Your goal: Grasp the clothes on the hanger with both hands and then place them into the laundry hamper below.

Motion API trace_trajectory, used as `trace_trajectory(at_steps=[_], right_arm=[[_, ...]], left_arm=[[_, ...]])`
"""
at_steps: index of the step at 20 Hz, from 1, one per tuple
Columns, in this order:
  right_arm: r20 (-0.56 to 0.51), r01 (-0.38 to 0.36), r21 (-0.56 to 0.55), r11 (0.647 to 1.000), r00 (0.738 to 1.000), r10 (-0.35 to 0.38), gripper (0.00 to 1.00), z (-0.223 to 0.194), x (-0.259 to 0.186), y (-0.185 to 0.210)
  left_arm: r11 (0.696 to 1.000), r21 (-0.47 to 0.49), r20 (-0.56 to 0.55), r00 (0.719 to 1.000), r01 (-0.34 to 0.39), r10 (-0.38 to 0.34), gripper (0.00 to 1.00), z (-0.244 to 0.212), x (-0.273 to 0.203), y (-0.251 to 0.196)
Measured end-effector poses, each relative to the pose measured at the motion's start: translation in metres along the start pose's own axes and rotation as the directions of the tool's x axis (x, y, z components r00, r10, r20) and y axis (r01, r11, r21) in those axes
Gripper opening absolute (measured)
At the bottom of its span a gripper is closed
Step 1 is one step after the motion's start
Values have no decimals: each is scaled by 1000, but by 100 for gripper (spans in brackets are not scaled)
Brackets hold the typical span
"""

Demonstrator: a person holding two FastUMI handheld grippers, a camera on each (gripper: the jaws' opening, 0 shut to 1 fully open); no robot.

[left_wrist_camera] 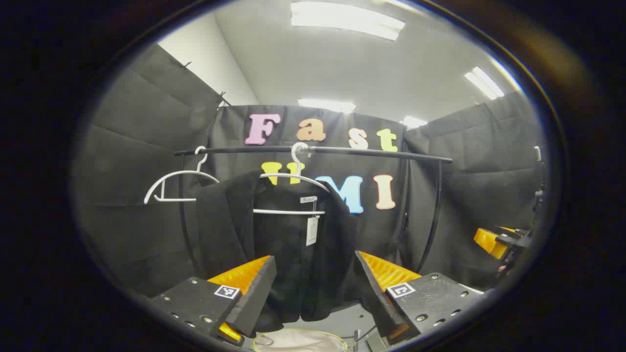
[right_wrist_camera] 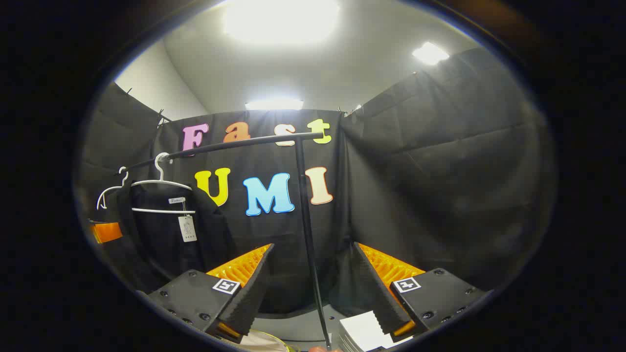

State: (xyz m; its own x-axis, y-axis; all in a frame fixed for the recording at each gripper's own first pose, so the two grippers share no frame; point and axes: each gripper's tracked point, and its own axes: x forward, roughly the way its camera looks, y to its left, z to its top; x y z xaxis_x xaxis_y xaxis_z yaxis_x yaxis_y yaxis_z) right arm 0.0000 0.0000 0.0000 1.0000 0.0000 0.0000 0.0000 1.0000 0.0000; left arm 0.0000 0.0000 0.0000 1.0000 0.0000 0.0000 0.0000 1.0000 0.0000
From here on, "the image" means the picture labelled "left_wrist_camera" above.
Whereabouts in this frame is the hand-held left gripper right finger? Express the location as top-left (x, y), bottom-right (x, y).
top-left (354, 251), bottom-right (485, 346)

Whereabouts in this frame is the white hanger holding jacket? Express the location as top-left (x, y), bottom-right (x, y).
top-left (253, 142), bottom-right (331, 216)

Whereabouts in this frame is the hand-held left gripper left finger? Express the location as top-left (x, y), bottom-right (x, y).
top-left (149, 255), bottom-right (277, 344)

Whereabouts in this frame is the black jacket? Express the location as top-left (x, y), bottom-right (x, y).
top-left (196, 170), bottom-right (373, 334)

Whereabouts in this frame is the black metal clothes rack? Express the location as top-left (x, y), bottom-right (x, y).
top-left (174, 145), bottom-right (453, 343)

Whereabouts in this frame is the white laundry hamper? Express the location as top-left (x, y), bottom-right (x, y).
top-left (252, 329), bottom-right (349, 352)

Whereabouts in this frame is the empty white hanger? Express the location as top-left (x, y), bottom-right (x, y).
top-left (144, 146), bottom-right (220, 204)

